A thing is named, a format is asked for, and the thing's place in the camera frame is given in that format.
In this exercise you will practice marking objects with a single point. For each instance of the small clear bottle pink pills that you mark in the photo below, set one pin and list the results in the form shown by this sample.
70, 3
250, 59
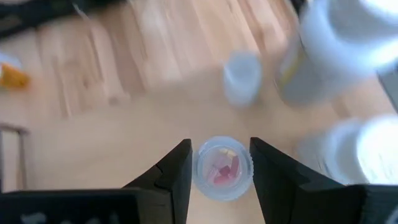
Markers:
222, 169

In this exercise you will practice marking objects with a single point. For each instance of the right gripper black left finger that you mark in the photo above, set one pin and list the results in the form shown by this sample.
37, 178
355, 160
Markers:
174, 174

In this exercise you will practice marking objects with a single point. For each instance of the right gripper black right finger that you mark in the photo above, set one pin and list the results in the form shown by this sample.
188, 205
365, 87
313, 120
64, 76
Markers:
286, 193

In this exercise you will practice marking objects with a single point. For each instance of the orange medicine bottle white cap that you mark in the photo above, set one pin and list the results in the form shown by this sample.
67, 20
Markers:
12, 77

